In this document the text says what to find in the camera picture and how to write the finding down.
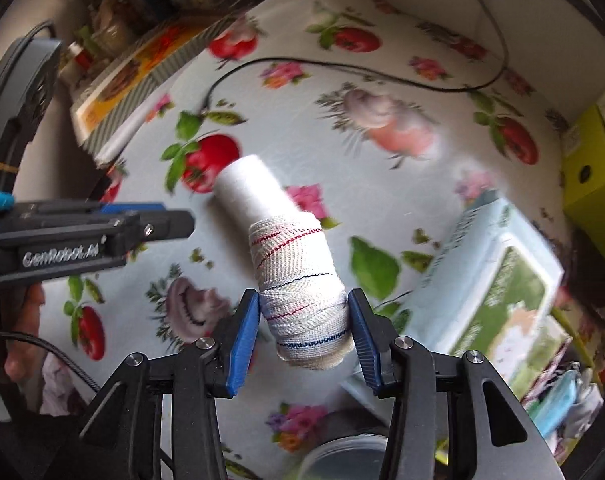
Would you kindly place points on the person's left hand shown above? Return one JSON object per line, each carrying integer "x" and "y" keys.
{"x": 27, "y": 320}

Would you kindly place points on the light blue cloth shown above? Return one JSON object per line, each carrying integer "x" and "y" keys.
{"x": 557, "y": 405}

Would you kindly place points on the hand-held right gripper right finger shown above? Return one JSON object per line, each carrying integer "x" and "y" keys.
{"x": 365, "y": 345}

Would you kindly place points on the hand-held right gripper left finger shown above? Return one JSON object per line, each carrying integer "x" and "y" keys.
{"x": 245, "y": 345}

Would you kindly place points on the yellow printed flat box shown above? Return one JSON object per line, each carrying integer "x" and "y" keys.
{"x": 132, "y": 75}

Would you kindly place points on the clear round plastic container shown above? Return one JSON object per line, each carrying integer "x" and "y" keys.
{"x": 342, "y": 455}

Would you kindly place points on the striped beige bandage roll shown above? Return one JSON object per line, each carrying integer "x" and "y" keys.
{"x": 297, "y": 290}

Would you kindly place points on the wet wipes pack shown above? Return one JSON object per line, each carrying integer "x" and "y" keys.
{"x": 482, "y": 285}

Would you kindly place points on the yellow-green box lid tray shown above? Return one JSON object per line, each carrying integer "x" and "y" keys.
{"x": 584, "y": 350}

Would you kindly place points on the pile of small bottles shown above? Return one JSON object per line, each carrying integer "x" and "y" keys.
{"x": 97, "y": 25}

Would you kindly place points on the white bandage roll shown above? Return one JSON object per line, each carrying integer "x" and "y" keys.
{"x": 247, "y": 185}

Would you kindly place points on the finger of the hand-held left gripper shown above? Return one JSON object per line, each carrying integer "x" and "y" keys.
{"x": 132, "y": 207}
{"x": 167, "y": 227}

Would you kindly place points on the yellow-green cardboard box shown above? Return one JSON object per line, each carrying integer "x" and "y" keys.
{"x": 592, "y": 170}

